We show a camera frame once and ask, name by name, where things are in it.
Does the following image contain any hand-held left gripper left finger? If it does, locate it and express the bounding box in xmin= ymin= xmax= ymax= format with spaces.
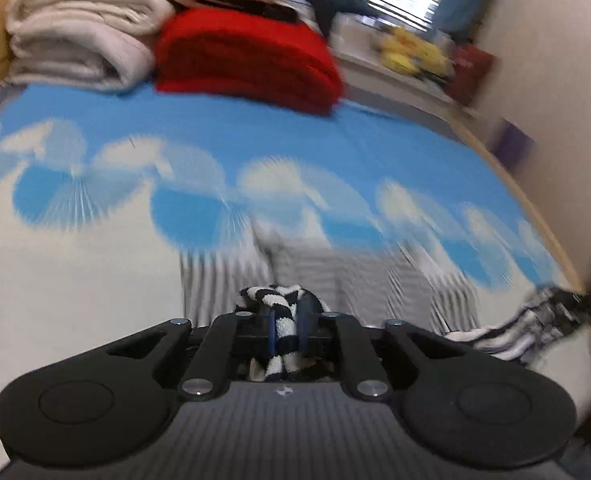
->
xmin=106 ymin=309 xmax=277 ymax=402

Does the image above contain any white folded blanket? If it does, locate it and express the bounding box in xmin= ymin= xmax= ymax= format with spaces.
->
xmin=5 ymin=0 xmax=174 ymax=93

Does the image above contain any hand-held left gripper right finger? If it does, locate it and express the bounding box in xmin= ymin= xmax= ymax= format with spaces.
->
xmin=298 ymin=294 xmax=469 ymax=401

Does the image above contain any red folded blanket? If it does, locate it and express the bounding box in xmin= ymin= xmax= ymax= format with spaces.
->
xmin=154 ymin=8 xmax=346 ymax=116

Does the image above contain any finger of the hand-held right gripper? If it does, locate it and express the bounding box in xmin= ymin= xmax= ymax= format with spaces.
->
xmin=558 ymin=286 xmax=591 ymax=329

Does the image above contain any red box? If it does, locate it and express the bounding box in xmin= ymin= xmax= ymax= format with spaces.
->
xmin=449 ymin=43 xmax=497 ymax=107

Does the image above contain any black white striped shirt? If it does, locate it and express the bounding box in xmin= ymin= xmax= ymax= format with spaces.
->
xmin=180 ymin=230 xmax=591 ymax=386

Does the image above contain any purple box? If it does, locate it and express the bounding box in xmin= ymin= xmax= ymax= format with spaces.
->
xmin=492 ymin=119 xmax=535 ymax=169

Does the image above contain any yellow plush toy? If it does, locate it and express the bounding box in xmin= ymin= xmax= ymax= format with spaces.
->
xmin=374 ymin=26 xmax=455 ymax=80

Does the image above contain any wooden bed frame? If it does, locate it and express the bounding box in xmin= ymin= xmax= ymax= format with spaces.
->
xmin=444 ymin=109 xmax=587 ymax=292

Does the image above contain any blue cloud print bed sheet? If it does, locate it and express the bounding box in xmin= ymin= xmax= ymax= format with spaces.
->
xmin=0 ymin=81 xmax=591 ymax=461

